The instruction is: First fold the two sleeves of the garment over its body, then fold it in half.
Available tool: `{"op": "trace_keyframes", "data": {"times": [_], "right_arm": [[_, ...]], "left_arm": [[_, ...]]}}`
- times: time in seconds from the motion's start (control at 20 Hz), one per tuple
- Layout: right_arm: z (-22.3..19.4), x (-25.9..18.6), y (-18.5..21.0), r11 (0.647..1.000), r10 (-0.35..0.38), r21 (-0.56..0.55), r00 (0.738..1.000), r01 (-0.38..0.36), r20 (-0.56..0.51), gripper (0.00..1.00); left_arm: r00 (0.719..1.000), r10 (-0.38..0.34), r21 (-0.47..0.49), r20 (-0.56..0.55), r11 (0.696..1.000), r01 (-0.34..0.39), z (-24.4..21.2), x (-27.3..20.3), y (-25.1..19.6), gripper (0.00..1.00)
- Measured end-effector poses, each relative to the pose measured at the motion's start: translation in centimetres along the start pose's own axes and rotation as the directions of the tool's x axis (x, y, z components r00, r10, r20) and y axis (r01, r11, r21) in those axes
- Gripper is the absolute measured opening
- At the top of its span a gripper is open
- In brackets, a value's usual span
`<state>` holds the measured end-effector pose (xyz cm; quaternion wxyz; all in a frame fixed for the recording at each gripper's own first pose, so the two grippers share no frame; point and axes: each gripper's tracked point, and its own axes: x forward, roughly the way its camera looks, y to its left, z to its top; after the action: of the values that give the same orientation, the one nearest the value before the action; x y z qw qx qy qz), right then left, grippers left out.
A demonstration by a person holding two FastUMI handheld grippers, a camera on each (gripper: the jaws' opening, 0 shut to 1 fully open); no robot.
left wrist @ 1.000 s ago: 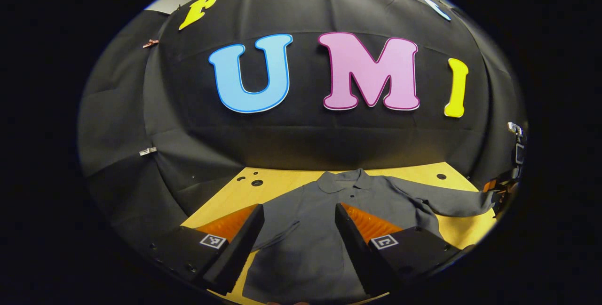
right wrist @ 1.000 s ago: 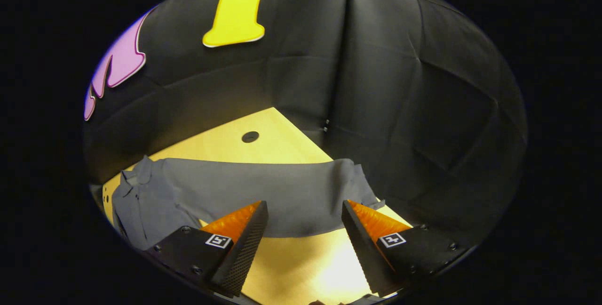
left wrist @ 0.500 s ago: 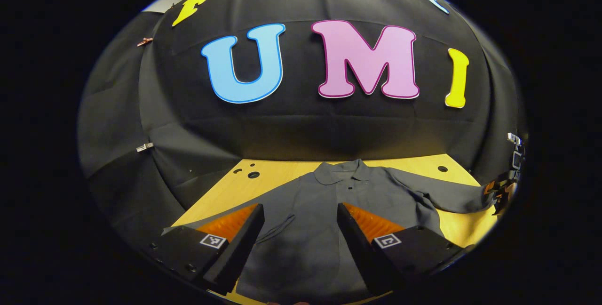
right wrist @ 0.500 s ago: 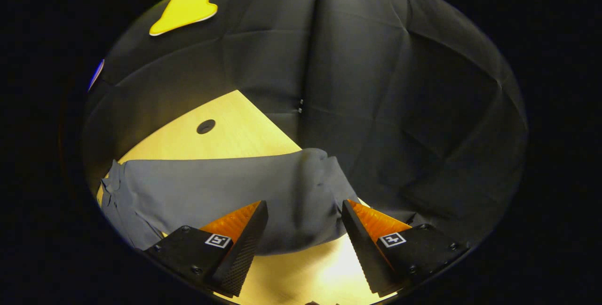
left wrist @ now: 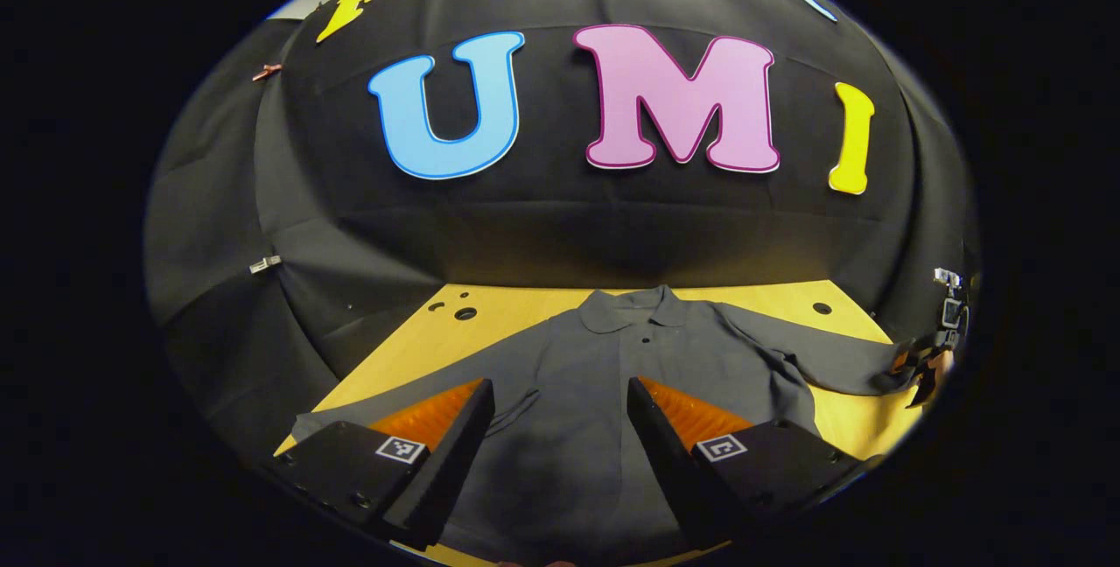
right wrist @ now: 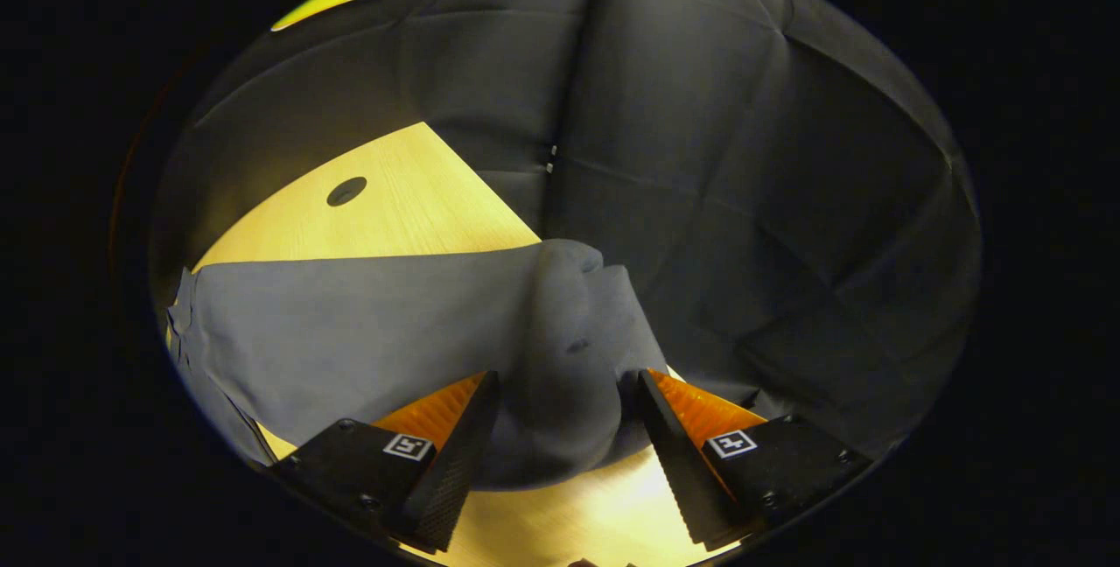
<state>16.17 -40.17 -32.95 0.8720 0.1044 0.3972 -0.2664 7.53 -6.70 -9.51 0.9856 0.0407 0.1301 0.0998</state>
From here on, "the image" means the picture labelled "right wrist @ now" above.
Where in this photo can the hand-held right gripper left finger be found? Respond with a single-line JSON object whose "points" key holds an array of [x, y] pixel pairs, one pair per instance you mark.
{"points": [[455, 462]]}

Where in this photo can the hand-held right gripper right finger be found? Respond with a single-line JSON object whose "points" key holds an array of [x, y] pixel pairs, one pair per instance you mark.
{"points": [[678, 462]]}

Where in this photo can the grey collared shirt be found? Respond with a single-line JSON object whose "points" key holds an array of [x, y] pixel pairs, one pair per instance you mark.
{"points": [[350, 331]]}

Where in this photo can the black backdrop cloth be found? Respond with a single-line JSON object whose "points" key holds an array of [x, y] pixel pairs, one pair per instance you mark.
{"points": [[700, 156]]}

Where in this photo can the white cloth clip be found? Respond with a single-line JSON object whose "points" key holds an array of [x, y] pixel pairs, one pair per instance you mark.
{"points": [[551, 160]]}

